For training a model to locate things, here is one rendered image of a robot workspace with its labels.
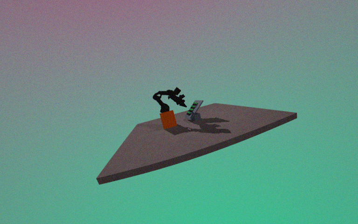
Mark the dark grey switch panel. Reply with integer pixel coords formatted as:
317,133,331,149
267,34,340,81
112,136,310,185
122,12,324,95
185,100,203,121

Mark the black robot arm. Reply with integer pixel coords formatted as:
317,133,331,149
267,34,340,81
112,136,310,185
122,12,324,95
153,87,185,113

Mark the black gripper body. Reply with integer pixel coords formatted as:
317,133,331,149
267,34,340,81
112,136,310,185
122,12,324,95
174,97,185,106

